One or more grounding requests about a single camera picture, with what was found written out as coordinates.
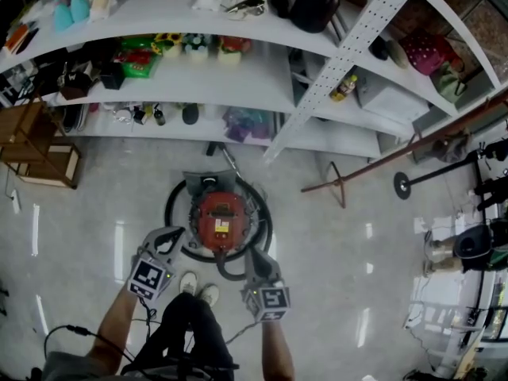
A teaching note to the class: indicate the black adapter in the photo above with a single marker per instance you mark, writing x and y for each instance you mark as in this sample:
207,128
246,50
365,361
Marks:
139,117

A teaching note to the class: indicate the black oval brush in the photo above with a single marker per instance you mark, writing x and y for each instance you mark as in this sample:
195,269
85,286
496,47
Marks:
189,114

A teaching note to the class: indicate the person's grey shirt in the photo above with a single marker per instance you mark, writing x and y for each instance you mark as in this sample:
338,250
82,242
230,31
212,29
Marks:
71,367

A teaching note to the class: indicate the person's left forearm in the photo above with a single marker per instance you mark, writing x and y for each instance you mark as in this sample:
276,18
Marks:
115,332

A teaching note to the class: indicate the red flower pot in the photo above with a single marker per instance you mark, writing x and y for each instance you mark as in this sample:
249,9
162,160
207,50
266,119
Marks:
230,56

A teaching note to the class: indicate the black pouch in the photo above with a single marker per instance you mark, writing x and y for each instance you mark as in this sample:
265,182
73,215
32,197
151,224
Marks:
279,2

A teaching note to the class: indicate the dark brown cap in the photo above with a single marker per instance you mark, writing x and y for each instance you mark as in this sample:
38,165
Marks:
75,87

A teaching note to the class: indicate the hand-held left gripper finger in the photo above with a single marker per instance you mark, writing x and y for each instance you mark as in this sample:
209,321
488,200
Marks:
178,248
158,234

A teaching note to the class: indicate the blue flower pot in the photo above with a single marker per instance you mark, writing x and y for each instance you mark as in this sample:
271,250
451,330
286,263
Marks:
196,52

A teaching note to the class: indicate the person's black trousers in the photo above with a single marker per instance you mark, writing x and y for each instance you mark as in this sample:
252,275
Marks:
186,324

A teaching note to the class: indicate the person's white shoe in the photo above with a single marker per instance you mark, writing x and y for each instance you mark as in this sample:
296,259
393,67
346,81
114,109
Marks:
188,282
209,295

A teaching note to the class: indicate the maroon dotted bag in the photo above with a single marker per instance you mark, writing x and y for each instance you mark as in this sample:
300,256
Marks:
422,54

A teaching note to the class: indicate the red canister vacuum cleaner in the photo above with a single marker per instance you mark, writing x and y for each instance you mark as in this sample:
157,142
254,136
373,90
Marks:
220,267

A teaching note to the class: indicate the person's right forearm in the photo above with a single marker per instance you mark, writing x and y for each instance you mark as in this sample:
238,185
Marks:
278,351

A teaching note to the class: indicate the purple foil bundle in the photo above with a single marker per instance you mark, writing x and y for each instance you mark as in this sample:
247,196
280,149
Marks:
246,123

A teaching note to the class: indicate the black coat stand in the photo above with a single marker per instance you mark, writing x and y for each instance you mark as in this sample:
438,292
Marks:
408,192

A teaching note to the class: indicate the stack of thin trays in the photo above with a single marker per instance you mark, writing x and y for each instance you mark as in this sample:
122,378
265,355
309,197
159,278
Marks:
73,119

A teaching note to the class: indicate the black phone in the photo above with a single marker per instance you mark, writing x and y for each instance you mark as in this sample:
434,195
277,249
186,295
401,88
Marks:
29,38

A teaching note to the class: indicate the cream soft toy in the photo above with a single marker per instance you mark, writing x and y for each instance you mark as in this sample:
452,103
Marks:
101,6

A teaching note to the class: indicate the green snack packet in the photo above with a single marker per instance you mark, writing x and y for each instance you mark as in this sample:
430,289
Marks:
137,68

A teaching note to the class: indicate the teal spray bottle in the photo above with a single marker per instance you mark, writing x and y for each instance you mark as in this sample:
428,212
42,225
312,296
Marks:
62,16
79,8

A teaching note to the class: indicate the sunflower pot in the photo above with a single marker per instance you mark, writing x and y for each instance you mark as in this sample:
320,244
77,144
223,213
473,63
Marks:
171,50

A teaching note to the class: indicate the grey hat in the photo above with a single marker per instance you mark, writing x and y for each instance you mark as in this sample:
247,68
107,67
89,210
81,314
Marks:
452,149

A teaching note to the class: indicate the grey vacuum floor nozzle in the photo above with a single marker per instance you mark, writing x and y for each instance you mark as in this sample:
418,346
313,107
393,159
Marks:
194,181

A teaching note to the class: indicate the green handbag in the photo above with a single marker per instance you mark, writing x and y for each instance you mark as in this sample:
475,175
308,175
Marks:
448,83

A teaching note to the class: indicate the dark green bottle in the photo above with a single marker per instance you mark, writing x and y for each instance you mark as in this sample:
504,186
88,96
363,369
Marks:
159,117

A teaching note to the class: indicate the small black box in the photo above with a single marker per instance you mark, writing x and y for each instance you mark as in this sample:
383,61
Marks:
112,78

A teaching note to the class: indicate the brown coat rack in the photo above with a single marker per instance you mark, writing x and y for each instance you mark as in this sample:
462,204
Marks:
338,180

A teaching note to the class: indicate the white metal shelving unit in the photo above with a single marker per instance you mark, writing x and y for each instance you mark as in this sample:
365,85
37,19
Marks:
246,81

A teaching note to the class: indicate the olive oval case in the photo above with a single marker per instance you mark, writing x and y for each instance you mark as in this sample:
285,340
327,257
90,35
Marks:
397,54

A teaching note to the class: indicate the black oval case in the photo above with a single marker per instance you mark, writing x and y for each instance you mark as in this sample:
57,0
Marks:
378,48

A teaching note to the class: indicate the metal vacuum wand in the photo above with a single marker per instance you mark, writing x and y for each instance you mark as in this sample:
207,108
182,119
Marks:
230,160

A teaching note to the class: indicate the wooden step stool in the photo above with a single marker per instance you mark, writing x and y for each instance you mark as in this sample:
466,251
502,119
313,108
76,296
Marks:
24,129

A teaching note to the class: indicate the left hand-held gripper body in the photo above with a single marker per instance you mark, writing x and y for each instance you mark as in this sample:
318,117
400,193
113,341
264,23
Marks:
148,278

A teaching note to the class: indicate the yellow drink bottle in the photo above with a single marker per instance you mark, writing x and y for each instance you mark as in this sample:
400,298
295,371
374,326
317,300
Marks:
344,87

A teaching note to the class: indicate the white power strip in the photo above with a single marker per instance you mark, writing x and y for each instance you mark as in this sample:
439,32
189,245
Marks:
16,201

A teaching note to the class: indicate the white plastic bottle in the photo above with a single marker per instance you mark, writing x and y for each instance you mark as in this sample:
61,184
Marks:
207,111

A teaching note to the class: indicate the black jar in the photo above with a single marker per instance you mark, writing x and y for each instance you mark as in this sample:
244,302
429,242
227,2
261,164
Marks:
313,6

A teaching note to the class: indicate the orange and white box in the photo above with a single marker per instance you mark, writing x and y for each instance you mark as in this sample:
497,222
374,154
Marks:
16,38

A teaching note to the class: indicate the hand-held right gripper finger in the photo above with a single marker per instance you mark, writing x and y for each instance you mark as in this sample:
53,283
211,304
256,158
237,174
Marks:
268,268
252,266

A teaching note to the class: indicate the person's white right shoe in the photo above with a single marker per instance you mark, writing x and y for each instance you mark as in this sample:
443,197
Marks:
209,295

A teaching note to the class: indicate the person's white left shoe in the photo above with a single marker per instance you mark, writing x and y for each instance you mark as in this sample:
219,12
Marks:
188,282

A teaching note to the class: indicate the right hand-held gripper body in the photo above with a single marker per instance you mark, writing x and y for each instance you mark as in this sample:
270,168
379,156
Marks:
272,302

